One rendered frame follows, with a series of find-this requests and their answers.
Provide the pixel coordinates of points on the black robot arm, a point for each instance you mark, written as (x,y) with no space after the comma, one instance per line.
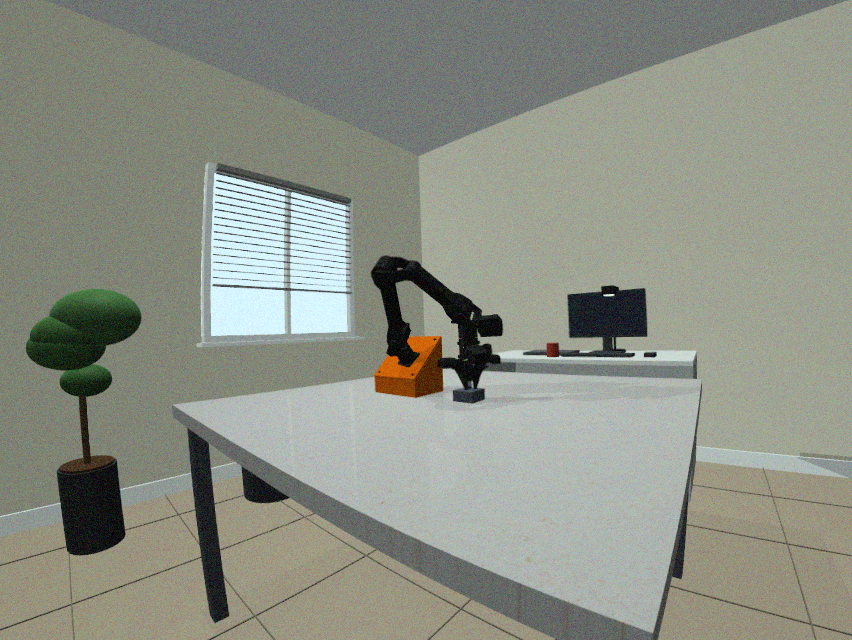
(457,307)

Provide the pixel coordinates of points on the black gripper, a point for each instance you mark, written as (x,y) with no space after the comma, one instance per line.
(459,364)

